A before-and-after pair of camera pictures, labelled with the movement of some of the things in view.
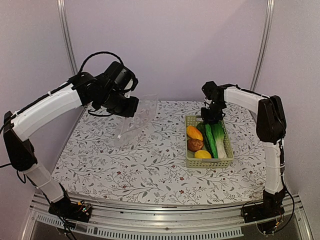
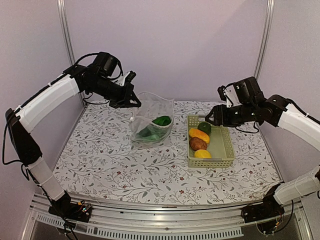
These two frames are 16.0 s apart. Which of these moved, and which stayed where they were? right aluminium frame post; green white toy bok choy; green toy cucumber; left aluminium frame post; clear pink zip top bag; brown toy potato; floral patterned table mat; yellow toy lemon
Moved: green toy cucumber; clear pink zip top bag; green white toy bok choy
Stayed: brown toy potato; yellow toy lemon; right aluminium frame post; floral patterned table mat; left aluminium frame post
